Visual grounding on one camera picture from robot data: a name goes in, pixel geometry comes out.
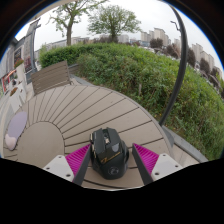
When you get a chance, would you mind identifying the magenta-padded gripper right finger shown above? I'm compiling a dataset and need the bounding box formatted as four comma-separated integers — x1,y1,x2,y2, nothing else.
131,142,184,186

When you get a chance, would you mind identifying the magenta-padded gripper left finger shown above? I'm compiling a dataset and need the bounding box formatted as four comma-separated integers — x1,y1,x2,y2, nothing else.
43,143,92,187

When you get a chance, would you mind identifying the black gaming mouse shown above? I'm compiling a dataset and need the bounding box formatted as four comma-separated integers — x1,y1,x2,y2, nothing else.
89,127,130,181

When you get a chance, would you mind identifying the lilac mouse pad with wrist rest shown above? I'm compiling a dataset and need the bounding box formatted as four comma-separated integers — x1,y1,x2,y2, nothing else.
4,110,29,152

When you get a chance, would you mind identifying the trimmed green hedge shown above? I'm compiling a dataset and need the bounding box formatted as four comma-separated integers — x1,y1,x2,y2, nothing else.
39,42,224,161

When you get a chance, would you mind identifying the beige slatted outdoor chair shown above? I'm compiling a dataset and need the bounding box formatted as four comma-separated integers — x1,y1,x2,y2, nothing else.
30,60,72,96

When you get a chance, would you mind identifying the white planter with orange flowers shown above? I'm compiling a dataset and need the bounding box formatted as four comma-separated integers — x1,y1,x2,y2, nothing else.
9,87,24,113

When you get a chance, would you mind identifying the curved black umbrella pole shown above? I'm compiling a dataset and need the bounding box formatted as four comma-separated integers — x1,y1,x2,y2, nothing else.
158,3,189,127

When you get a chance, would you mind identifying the tall white flower planter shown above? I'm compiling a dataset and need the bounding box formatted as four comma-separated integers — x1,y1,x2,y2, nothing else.
13,59,28,92

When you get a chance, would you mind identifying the grey storefront building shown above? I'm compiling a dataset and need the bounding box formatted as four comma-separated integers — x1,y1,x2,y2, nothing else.
0,36,25,96

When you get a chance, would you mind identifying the tall grey sign pillar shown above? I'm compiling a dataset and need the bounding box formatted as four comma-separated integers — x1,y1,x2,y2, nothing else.
22,18,42,84

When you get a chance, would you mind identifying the group of beige apartment buildings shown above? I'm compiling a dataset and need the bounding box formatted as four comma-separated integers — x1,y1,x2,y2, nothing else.
139,27,223,79

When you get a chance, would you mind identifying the tall tree with bare trunk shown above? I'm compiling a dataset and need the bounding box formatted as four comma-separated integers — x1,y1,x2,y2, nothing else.
48,0,108,47

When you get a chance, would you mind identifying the round leafy green tree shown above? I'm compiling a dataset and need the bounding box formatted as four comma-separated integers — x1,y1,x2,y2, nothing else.
87,4,143,44

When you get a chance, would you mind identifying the beige umbrella canopy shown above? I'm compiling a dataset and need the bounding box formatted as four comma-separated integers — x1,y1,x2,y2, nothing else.
29,0,111,21

